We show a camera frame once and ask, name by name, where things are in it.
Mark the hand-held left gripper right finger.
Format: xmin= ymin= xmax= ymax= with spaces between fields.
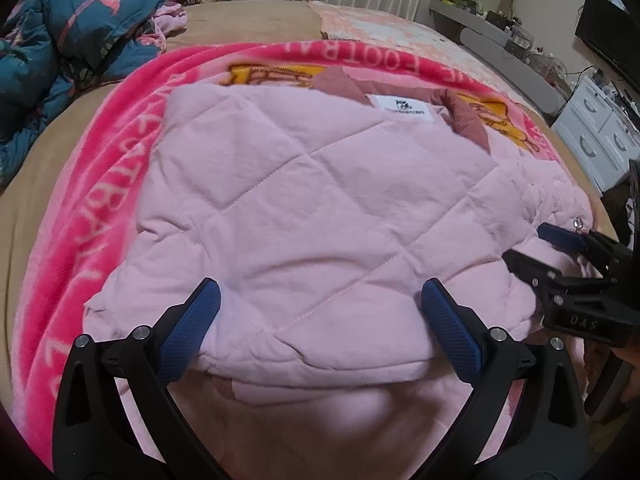
xmin=421 ymin=278 xmax=588 ymax=480

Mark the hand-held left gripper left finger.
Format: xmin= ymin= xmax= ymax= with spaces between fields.
xmin=52 ymin=276 xmax=222 ymax=480

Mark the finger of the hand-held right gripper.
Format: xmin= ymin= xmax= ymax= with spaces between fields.
xmin=501 ymin=247 xmax=571 ymax=306
xmin=537 ymin=222 xmax=608 ymax=261

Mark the pink quilted jacket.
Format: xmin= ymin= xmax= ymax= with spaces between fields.
xmin=84 ymin=67 xmax=603 ymax=480

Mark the dark clothes heap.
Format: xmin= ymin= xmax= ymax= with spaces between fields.
xmin=602 ymin=180 xmax=640 ymax=241

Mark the white drawer cabinet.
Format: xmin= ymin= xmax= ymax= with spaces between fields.
xmin=552 ymin=72 xmax=640 ymax=191

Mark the pink printed blanket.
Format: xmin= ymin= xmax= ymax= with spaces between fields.
xmin=10 ymin=40 xmax=556 ymax=466

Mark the black flat television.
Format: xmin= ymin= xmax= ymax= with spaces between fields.
xmin=574 ymin=0 xmax=640 ymax=93

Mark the grey curved shelf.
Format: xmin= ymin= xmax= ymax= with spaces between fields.
xmin=429 ymin=0 xmax=516 ymax=36

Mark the pale pink patterned bed cover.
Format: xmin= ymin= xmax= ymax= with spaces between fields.
xmin=307 ymin=1 xmax=463 ymax=51

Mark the blue floral duvet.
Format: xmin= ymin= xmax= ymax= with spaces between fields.
xmin=0 ymin=0 xmax=188 ymax=161

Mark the bed with tan sheet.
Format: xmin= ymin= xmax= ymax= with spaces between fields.
xmin=0 ymin=0 xmax=616 ymax=411

